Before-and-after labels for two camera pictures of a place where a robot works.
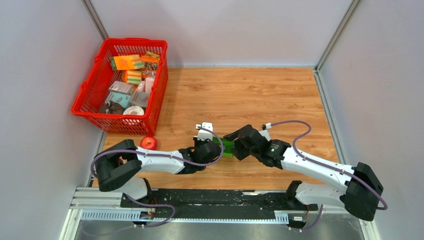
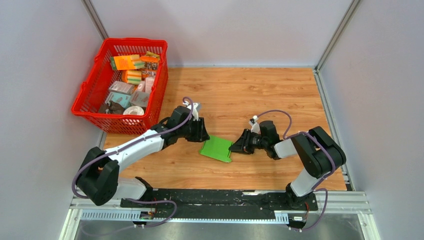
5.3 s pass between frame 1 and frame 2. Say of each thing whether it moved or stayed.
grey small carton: stayed
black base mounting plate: stayed
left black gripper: moved
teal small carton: stayed
